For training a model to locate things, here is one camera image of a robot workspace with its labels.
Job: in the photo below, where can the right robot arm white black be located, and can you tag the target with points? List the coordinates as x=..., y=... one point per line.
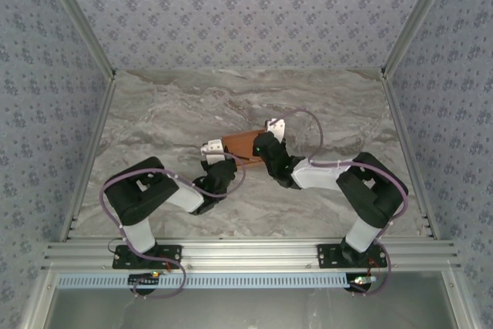
x=319, y=175

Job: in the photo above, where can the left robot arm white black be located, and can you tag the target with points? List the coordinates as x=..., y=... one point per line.
x=138, y=236

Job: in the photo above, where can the small circuit board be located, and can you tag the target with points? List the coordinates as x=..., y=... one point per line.
x=362, y=279
x=148, y=276

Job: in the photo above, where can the grey metal panel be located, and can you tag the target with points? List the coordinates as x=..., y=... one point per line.
x=250, y=309

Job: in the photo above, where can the aluminium mounting rail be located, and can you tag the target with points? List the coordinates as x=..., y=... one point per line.
x=246, y=256

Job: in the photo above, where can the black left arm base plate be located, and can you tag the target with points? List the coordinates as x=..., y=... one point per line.
x=171, y=254

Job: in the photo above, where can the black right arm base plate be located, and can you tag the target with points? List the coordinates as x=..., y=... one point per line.
x=327, y=256

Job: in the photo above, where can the aluminium table side rail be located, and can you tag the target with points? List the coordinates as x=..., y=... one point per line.
x=99, y=125
x=400, y=125

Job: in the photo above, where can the aluminium frame post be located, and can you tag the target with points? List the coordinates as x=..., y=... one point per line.
x=416, y=17
x=81, y=17

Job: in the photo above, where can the aluminium lower frame leg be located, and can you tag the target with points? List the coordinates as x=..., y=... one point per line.
x=458, y=302
x=36, y=302

